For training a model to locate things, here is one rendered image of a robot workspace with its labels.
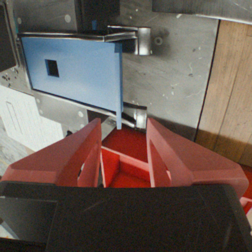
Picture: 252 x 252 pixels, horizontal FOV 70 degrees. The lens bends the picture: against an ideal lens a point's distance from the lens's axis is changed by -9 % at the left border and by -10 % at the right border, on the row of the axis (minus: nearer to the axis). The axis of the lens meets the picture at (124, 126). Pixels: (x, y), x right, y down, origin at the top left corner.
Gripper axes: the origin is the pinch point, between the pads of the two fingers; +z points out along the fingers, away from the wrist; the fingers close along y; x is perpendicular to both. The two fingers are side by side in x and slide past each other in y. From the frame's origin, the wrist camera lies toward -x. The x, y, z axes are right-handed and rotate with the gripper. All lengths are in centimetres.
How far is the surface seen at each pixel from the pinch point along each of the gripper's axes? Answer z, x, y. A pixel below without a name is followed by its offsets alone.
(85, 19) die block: 11.4, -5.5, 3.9
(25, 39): 13.8, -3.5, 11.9
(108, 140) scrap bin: 13.9, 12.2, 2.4
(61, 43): 10.8, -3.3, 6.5
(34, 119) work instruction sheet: 30.6, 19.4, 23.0
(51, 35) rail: 11.3, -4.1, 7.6
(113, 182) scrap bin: 14.8, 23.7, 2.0
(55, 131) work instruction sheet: 26.7, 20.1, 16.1
